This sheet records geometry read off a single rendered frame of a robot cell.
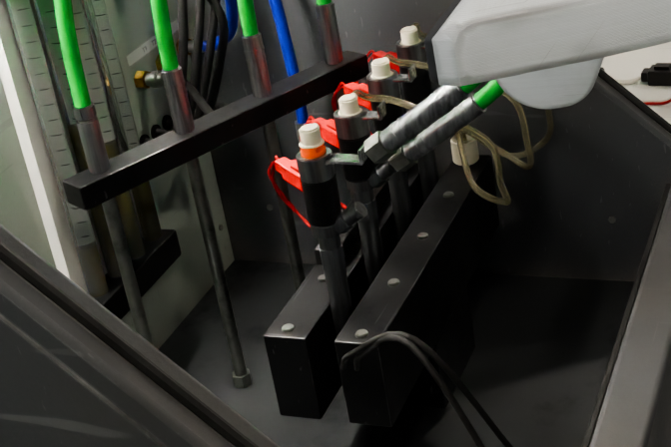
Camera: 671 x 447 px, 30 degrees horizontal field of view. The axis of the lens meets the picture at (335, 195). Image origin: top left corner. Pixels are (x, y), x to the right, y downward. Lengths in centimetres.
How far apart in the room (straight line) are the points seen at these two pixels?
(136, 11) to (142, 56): 4
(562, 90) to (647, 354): 72
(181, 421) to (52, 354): 8
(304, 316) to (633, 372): 27
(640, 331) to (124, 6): 58
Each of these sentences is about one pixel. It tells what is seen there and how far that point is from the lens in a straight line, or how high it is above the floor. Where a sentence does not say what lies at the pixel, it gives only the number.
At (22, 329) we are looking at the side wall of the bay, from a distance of 69.
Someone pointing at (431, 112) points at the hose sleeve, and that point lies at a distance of 90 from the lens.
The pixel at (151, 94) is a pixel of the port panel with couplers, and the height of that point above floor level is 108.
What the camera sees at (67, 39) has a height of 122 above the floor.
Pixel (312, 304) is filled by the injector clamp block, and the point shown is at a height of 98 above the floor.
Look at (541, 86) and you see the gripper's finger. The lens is 28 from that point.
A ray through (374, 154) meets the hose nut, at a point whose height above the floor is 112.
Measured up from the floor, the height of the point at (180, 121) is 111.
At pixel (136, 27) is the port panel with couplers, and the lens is 127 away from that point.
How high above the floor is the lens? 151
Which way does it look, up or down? 26 degrees down
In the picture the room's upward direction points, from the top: 10 degrees counter-clockwise
